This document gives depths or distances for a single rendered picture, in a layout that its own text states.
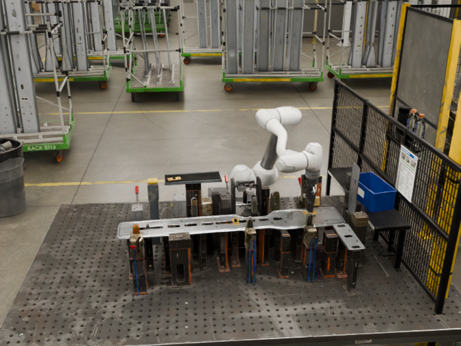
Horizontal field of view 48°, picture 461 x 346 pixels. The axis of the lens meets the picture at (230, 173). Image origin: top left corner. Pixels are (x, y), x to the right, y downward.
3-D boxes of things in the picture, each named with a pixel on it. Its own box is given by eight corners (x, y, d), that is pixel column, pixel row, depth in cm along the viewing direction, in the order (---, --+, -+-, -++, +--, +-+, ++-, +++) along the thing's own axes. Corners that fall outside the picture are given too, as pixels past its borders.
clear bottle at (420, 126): (414, 148, 309) (419, 116, 301) (409, 144, 315) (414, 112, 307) (424, 147, 310) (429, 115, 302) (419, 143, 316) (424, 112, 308)
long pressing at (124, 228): (116, 242, 295) (115, 239, 295) (118, 223, 316) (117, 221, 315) (347, 224, 314) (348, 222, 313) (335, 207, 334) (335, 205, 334)
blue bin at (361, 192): (371, 213, 319) (373, 193, 314) (348, 191, 346) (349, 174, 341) (394, 209, 324) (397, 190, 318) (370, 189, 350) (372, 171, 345)
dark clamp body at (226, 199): (219, 253, 338) (218, 201, 323) (217, 242, 350) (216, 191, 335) (235, 252, 340) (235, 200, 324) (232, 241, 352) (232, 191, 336)
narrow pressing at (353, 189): (353, 218, 319) (359, 167, 305) (347, 209, 329) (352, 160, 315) (355, 218, 319) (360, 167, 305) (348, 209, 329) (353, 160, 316)
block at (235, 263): (232, 268, 323) (232, 227, 311) (229, 256, 334) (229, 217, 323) (241, 267, 323) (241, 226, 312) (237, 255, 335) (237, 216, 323)
